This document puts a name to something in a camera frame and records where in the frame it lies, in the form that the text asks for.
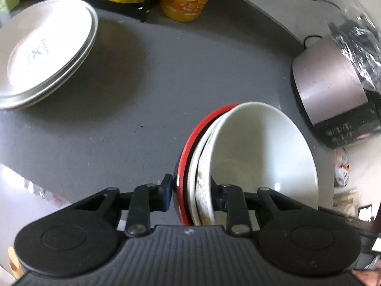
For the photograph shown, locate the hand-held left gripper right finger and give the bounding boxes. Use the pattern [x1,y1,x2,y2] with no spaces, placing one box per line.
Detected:
[210,184,299,235]

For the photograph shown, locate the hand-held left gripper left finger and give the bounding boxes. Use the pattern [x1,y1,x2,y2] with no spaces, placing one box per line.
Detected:
[73,174,174,238]

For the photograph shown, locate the red rimmed bowl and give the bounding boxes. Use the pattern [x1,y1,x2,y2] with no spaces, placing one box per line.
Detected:
[173,104,239,226]

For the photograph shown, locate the patterned white bowl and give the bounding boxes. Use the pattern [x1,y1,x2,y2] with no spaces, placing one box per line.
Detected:
[188,110,231,226]

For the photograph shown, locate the plain white bowl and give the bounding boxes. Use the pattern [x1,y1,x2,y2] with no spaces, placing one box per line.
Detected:
[208,101,319,219]

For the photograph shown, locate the person's right hand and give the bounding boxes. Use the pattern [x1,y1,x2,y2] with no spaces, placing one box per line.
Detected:
[354,269,381,286]

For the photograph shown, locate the small sachet packet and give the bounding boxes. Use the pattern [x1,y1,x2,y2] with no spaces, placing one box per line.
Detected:
[333,148,351,188]

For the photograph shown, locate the clear plastic bag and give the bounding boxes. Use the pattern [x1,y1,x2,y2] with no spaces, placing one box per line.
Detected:
[327,8,381,93]

